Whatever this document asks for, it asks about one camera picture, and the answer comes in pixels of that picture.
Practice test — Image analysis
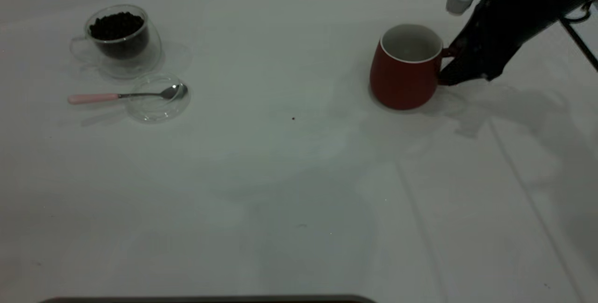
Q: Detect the small clear glass dish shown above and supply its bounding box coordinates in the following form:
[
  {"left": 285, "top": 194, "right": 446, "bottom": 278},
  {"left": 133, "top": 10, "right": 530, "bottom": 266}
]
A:
[{"left": 126, "top": 73, "right": 192, "bottom": 124}]

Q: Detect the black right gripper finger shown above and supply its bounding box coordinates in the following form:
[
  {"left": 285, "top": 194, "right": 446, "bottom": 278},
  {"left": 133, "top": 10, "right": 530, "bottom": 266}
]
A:
[
  {"left": 438, "top": 53, "right": 509, "bottom": 87},
  {"left": 450, "top": 0, "right": 499, "bottom": 60}
]

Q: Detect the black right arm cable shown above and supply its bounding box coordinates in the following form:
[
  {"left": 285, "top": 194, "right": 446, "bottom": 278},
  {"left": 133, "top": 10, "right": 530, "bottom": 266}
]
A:
[{"left": 560, "top": 0, "right": 598, "bottom": 73}]

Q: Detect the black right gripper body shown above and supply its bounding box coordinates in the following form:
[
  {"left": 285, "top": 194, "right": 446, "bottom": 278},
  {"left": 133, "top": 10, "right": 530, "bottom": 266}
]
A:
[{"left": 485, "top": 0, "right": 561, "bottom": 76}]

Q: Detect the pink-handled metal spoon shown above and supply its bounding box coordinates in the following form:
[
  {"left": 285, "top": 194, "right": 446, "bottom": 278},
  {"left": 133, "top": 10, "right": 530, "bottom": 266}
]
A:
[{"left": 68, "top": 84, "right": 189, "bottom": 105}]

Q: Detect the red ceramic mug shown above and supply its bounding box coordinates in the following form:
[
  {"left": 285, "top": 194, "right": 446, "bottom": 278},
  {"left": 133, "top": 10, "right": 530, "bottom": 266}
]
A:
[{"left": 370, "top": 23, "right": 456, "bottom": 111}]

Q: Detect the glass cup of coffee beans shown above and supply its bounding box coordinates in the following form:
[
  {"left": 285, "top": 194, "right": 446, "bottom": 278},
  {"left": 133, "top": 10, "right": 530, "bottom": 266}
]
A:
[{"left": 88, "top": 11, "right": 150, "bottom": 59}]

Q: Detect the clear double-wall glass cup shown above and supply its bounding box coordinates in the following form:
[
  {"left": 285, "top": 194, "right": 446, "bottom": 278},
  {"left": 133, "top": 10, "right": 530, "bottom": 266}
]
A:
[{"left": 70, "top": 4, "right": 163, "bottom": 80}]

